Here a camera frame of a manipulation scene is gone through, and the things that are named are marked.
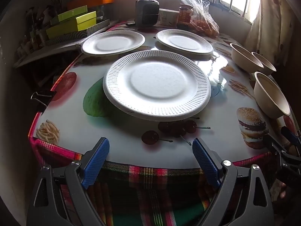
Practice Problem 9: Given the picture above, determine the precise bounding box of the white paper plate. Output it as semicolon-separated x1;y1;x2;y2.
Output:
156;29;214;55
81;30;145;56
103;50;211;121

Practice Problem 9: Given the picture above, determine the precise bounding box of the person's right hand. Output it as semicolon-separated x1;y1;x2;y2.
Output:
269;179;287;202

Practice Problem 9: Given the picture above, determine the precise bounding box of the near beige paper bowl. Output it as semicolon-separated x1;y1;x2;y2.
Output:
254;71;291;119

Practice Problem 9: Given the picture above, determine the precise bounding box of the beige paper bowl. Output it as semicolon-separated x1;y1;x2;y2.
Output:
230;43;264;73
254;71;291;119
252;52;277;76

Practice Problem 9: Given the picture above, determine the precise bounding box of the far beige paper bowl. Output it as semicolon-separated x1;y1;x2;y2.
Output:
252;52;277;76

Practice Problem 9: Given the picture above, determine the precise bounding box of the plaid colourful blanket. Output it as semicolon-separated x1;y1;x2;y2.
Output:
28;112;271;226

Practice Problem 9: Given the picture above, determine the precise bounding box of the middle beige paper bowl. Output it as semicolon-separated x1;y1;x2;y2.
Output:
230;43;264;73

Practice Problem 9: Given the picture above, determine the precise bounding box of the beige curtain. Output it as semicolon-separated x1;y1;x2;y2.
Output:
244;0;295;66

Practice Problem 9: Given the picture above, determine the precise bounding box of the black binder clip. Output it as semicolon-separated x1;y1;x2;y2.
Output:
31;90;56;107

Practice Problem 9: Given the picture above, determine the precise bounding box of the plastic bag of oranges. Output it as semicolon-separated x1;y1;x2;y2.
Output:
180;0;219;38

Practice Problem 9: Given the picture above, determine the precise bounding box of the grey side table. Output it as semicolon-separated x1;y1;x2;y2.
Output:
12;20;118;68

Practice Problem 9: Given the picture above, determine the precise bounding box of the sauce jar red label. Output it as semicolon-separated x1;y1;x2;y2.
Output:
178;4;193;24

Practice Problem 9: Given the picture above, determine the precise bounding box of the white cardboard cup box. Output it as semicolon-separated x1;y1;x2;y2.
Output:
159;8;179;27

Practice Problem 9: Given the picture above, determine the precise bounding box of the zigzag patterned tray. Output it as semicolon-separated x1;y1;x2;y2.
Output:
46;19;110;46

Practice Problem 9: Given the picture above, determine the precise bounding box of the grey black heater appliance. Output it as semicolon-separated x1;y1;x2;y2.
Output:
135;0;160;27

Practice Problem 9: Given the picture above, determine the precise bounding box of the lower yellow-green box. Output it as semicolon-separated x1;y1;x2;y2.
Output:
46;11;97;39

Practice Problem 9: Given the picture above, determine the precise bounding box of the top green box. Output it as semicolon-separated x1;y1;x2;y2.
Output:
50;5;88;26

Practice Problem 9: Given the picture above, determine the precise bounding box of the orange box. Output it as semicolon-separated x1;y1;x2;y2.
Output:
66;0;114;10

